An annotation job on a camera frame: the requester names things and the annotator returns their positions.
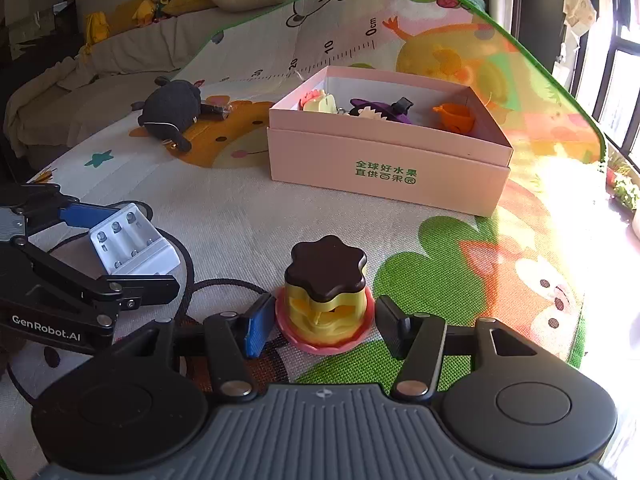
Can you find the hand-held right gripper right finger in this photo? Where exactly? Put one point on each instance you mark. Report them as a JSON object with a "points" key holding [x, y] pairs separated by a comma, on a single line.
{"points": [[392, 325]]}

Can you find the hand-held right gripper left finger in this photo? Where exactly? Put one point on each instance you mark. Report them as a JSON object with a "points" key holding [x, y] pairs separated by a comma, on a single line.
{"points": [[257, 327]]}

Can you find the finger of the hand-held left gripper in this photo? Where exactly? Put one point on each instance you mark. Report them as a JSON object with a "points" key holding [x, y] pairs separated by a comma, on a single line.
{"points": [[150, 291], [80, 215]]}

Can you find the white battery charger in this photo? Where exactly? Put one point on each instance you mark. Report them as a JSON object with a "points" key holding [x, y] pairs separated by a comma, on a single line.
{"points": [[135, 245]]}

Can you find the yellow pudding toy brown top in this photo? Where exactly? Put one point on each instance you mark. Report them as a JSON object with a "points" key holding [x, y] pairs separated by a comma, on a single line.
{"points": [[325, 270]]}

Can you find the black plush toy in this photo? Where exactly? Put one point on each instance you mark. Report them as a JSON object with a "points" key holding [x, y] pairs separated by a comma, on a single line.
{"points": [[167, 110]]}

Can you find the pink cardboard box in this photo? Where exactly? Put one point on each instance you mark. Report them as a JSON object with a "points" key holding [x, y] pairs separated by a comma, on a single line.
{"points": [[385, 170]]}

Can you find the clear packet dark contents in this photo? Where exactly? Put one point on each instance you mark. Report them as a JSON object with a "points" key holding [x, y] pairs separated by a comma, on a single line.
{"points": [[216, 110]]}

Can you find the orange toy cup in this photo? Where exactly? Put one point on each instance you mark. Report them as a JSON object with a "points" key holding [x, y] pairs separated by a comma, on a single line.
{"points": [[452, 116]]}

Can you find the purple witch hat toy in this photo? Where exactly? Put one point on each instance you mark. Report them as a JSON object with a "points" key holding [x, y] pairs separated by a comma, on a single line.
{"points": [[372, 107]]}

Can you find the printed cartoon play mat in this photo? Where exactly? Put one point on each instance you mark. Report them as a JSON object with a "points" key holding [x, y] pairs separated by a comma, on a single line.
{"points": [[240, 205]]}

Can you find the grey sofa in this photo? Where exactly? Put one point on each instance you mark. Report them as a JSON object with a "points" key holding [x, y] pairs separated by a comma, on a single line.
{"points": [[140, 50]]}

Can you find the dark furniture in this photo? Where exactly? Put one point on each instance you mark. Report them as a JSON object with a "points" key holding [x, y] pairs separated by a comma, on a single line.
{"points": [[35, 30]]}

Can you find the yellow cushion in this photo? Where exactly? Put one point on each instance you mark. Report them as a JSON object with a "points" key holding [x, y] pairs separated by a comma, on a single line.
{"points": [[122, 19], [190, 2]]}

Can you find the yellow duck plush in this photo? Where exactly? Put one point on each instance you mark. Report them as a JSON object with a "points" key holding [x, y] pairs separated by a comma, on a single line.
{"points": [[143, 10]]}

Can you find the small potted flower plant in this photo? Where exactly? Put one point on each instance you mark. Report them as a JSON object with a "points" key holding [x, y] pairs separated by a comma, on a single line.
{"points": [[625, 182]]}

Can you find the window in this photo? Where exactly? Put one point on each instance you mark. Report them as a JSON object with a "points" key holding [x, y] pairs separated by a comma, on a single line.
{"points": [[620, 60]]}

